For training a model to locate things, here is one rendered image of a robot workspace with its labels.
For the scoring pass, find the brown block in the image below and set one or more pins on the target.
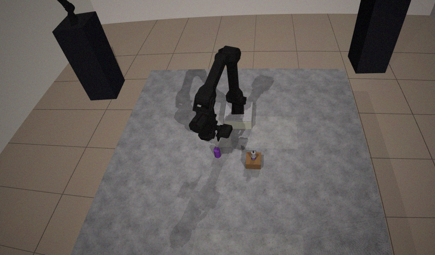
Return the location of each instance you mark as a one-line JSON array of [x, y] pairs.
[[253, 164]]

